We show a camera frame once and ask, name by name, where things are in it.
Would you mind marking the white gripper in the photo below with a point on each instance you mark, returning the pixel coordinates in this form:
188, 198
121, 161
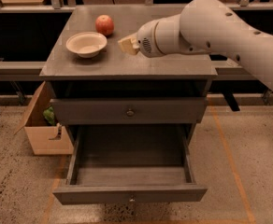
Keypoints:
145, 41

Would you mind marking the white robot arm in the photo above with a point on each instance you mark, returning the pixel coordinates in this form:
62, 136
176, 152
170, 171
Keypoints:
206, 26

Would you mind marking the grey wooden drawer cabinet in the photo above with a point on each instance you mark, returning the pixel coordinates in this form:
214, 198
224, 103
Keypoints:
115, 74

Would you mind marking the closed grey middle drawer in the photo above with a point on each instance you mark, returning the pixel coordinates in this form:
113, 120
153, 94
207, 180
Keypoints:
129, 110

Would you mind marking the open grey bottom drawer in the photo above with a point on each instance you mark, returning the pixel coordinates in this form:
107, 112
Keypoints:
130, 164

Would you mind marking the red apple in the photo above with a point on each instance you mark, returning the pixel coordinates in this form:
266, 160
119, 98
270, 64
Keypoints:
104, 25

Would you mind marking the cream ceramic bowl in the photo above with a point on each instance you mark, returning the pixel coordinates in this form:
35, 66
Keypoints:
87, 44

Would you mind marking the green object in box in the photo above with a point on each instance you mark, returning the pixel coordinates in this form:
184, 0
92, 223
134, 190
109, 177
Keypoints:
49, 116

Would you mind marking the cardboard box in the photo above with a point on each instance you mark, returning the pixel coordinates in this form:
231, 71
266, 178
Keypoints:
44, 139

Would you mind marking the metal railing frame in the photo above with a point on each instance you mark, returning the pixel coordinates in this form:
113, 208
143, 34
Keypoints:
18, 69

